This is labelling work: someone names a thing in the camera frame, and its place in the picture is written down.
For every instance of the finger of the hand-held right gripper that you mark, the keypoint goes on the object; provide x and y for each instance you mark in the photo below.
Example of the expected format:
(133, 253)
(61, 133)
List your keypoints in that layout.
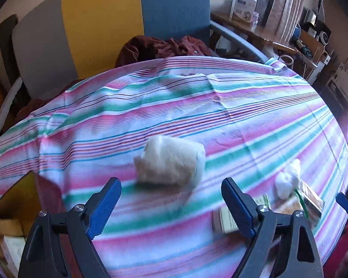
(346, 204)

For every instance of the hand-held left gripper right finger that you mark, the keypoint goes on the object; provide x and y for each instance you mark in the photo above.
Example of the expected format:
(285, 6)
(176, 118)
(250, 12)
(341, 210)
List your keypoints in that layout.
(239, 211)

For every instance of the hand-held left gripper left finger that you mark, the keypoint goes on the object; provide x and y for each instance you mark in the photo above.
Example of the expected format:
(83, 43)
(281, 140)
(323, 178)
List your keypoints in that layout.
(104, 208)

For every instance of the beige packet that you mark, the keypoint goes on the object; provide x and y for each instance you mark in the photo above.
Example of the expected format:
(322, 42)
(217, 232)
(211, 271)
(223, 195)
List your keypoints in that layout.
(223, 218)

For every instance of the clear packet with green strip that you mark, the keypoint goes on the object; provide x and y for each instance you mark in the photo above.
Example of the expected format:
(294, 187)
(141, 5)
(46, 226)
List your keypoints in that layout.
(311, 202)

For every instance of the white cloth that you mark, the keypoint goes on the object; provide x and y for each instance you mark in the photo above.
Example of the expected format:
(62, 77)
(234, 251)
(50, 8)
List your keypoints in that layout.
(169, 163)

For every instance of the gold tin box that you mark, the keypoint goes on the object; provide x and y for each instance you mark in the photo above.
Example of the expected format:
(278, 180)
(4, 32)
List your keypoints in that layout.
(17, 191)

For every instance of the beige sponge block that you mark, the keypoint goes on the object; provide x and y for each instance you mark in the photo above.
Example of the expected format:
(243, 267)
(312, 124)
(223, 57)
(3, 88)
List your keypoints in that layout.
(7, 226)

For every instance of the white packet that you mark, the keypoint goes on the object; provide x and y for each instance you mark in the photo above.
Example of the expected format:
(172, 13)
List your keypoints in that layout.
(14, 252)

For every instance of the striped tablecloth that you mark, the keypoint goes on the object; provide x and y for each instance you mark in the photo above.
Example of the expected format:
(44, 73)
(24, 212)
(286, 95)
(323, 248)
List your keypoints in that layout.
(191, 113)

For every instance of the white cup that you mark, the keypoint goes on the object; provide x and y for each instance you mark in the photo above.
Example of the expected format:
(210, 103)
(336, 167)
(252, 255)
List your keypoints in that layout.
(287, 60)

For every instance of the dark red cloth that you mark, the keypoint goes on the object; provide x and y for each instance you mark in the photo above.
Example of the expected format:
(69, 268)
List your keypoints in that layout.
(150, 49)

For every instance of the wooden desk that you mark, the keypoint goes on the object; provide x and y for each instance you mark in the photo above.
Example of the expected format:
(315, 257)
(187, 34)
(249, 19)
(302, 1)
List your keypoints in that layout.
(264, 34)

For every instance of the silver stereo set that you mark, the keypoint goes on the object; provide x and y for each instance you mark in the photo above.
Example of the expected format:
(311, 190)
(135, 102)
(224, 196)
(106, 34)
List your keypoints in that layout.
(317, 27)

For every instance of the blue round object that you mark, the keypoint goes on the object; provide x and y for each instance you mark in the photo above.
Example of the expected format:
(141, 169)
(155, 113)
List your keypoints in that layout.
(296, 31)

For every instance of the grey yellow blue chair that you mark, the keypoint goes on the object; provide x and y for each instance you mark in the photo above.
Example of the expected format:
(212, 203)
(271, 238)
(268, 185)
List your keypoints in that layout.
(98, 20)

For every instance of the white cardboard box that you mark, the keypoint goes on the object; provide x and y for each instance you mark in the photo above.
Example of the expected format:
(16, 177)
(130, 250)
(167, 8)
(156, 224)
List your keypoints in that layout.
(243, 7)

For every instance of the pink patterned curtain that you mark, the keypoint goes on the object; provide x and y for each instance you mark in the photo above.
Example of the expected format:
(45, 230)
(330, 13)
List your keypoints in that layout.
(284, 5)

